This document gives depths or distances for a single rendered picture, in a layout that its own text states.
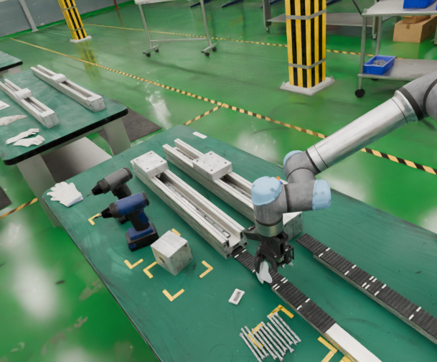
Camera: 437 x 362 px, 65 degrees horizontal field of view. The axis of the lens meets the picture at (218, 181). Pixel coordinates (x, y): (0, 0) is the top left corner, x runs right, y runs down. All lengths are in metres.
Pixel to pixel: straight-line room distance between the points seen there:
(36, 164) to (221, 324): 1.97
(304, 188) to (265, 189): 0.10
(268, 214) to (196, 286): 0.43
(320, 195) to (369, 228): 0.50
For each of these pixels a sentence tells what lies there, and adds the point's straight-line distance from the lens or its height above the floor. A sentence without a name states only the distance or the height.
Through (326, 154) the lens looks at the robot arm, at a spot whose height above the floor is 1.19.
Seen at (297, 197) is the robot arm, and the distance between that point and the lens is 0.87.
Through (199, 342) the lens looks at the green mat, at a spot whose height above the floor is 0.78.
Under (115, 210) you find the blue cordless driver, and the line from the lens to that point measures 1.28.
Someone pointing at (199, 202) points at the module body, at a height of 0.85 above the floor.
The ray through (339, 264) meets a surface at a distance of 1.17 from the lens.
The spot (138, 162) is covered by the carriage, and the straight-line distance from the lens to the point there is 1.68.
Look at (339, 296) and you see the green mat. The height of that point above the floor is 0.78.
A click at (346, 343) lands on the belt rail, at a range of 1.03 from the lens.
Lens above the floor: 1.70
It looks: 35 degrees down
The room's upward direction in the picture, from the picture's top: 12 degrees counter-clockwise
